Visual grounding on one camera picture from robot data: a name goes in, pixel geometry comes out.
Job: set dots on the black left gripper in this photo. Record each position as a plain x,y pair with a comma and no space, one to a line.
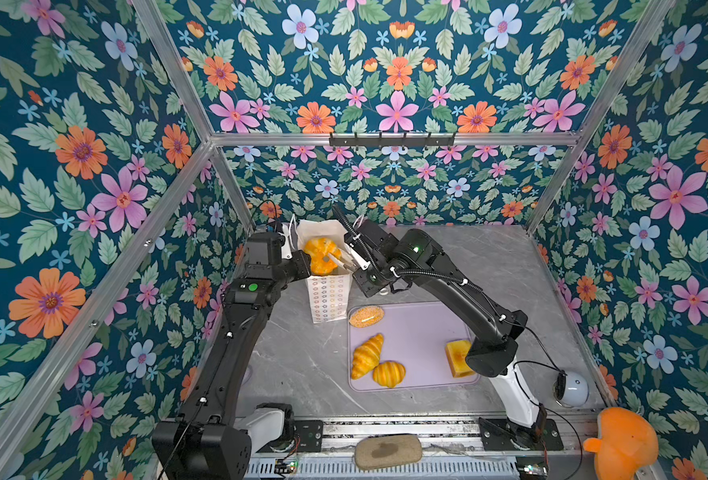
303,263

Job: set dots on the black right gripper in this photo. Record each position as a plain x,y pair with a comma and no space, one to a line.
365,288

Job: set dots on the ring shaped golden bread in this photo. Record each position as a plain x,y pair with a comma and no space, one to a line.
323,253

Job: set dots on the white patterned paper bag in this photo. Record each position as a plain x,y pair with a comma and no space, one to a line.
328,295

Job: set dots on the white handled tongs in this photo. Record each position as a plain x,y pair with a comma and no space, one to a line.
342,260

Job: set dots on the round sesame bun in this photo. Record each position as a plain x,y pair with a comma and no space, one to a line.
366,316

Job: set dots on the small ridged shell bread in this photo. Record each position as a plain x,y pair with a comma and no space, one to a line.
389,374

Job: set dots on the square toast slice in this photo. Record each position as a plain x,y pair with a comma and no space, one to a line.
456,352

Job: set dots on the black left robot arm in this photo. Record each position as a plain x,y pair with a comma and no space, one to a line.
203,440

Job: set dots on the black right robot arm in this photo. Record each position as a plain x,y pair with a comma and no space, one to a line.
417,259

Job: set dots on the lilac silicone mat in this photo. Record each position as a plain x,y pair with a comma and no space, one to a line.
415,335

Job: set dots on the golden croissant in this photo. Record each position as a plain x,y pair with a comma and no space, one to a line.
366,357

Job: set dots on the brown stone-like sponge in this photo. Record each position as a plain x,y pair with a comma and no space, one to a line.
376,453

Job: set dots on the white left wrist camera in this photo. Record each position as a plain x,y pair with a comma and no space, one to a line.
285,230

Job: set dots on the black hook rail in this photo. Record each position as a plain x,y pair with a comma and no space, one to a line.
378,140

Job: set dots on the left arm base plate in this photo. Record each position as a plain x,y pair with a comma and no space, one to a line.
271,434

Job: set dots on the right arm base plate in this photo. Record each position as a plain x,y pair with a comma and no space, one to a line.
501,435

